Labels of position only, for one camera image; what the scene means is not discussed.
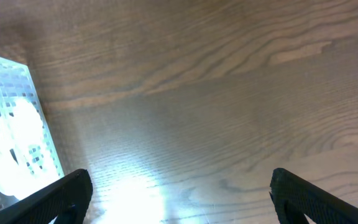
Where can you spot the clear plastic basket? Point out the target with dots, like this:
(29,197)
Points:
(16,82)

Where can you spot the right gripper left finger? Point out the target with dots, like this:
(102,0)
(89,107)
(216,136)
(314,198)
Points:
(64,201)

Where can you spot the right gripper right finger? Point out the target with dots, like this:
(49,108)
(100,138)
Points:
(297,201)

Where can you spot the white spoon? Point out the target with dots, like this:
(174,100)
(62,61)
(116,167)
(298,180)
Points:
(8,165)
(28,134)

